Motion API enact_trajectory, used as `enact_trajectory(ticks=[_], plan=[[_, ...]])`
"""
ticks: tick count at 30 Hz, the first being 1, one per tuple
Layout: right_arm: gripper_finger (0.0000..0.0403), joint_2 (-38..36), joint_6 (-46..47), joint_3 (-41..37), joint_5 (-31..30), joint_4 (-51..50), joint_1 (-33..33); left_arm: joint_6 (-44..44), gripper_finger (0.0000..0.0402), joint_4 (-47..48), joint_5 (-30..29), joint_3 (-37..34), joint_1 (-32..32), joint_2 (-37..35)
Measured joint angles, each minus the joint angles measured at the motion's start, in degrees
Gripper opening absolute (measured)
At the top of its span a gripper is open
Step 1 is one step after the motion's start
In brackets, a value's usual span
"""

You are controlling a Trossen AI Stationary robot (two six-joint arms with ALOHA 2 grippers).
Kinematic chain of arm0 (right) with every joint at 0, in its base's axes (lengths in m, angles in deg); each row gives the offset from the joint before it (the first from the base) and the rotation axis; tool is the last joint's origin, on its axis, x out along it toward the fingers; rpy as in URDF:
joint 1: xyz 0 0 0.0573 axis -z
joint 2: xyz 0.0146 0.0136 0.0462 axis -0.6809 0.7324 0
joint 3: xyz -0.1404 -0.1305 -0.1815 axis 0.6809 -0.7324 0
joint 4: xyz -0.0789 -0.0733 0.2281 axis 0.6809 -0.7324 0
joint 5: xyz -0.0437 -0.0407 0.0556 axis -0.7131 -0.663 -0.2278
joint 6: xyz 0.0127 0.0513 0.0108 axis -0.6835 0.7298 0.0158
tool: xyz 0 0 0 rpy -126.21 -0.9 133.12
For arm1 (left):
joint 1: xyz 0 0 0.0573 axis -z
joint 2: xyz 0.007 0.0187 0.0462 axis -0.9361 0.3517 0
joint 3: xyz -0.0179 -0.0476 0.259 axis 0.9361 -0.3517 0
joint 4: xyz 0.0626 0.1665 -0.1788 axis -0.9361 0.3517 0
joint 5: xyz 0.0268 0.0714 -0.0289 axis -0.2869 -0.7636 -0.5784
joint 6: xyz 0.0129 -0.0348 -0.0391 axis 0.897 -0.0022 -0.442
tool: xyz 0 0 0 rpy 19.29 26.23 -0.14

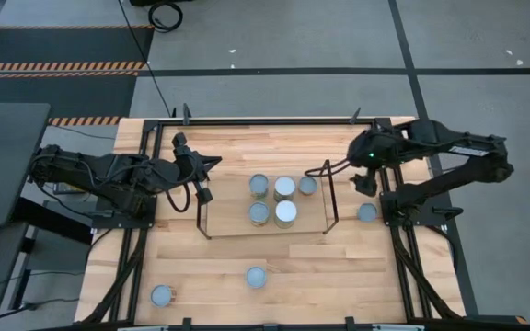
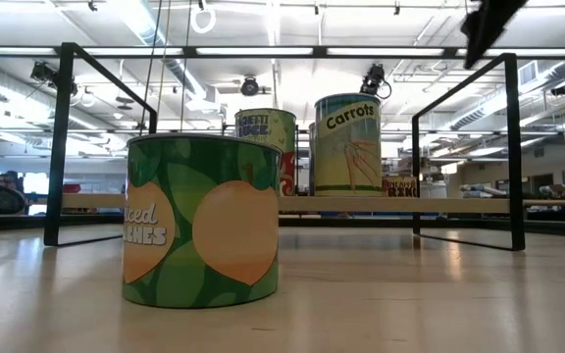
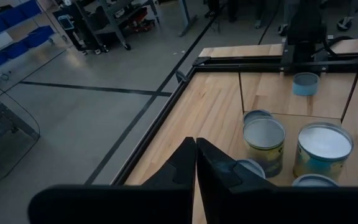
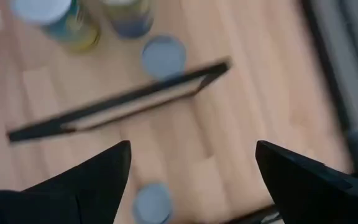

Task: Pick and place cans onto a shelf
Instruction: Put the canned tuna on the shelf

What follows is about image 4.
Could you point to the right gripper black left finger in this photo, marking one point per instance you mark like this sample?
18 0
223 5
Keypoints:
73 199

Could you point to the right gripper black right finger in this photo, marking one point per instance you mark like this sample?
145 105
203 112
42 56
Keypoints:
315 193

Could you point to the grey-topped tin can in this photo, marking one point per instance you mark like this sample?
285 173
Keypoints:
152 202

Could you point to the pink white mixed label can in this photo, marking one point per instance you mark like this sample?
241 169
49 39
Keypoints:
163 56

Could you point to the teal yellow label can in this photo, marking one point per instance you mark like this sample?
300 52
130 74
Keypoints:
73 28

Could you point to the blue peas can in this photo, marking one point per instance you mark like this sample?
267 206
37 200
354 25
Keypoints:
129 21

